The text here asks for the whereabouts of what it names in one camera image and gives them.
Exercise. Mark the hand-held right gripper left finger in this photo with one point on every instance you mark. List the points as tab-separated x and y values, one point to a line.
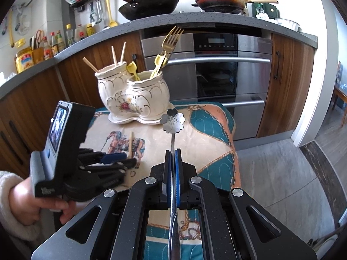
168	189

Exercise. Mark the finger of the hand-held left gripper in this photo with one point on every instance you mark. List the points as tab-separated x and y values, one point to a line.
115	157
127	163

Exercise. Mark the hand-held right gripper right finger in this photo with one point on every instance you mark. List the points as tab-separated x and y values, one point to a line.
177	184

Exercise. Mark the silver flower-shaped spoon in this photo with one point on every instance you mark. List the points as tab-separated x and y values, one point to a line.
172	122

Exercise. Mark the cream floral ceramic utensil holder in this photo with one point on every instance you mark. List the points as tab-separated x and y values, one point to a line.
151	94

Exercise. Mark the yellow plastic stick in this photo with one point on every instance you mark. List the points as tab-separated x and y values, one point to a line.
158	62
132	67

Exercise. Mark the gold fork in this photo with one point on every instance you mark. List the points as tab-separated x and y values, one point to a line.
172	39

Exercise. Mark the person's left hand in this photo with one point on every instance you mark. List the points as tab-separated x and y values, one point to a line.
24	200

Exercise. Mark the cream ceramic holder tray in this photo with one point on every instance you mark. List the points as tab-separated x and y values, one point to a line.
141	122

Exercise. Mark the wooden base cabinet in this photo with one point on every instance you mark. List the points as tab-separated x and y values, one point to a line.
27	108

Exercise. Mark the printed quilted cloth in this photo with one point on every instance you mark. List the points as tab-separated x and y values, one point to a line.
206	130

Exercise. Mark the orange utensil box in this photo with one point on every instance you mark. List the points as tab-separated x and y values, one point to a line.
38	55

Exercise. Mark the yellow plastic tub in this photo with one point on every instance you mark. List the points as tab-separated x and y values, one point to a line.
25	61

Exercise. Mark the red label sauce bottle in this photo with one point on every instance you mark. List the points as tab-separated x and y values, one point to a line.
47	49

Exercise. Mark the dark soy sauce bottle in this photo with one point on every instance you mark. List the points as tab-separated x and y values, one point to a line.
53	44

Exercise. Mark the brown sauce bottle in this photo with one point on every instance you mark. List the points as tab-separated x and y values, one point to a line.
60	42

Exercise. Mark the clear bottle yellow cap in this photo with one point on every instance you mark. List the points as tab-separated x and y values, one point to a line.
69	34

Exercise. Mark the stainless steel drawer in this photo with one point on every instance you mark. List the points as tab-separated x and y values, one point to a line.
249	119

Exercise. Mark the white jug red label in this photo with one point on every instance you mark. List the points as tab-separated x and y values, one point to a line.
80	33

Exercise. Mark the scissors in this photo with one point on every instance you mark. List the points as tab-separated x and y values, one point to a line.
40	36

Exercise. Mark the yellow plastic clip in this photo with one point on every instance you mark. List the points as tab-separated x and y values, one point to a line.
19	42

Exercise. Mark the yellow condiment bottle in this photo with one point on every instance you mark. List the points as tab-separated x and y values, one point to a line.
90	29

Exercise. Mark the yellow hanging spatula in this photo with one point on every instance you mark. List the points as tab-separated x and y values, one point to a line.
111	21

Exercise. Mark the hanging metal kitchen tool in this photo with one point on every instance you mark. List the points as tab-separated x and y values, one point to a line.
92	15
99	10

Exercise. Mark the stainless steel oven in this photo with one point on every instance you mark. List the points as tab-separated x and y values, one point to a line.
217	70

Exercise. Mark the black wok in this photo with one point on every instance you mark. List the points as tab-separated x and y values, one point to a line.
151	5

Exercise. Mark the grey stone countertop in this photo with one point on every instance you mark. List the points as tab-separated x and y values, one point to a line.
217	17

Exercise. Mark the dark green container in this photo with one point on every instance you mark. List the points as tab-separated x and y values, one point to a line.
271	10

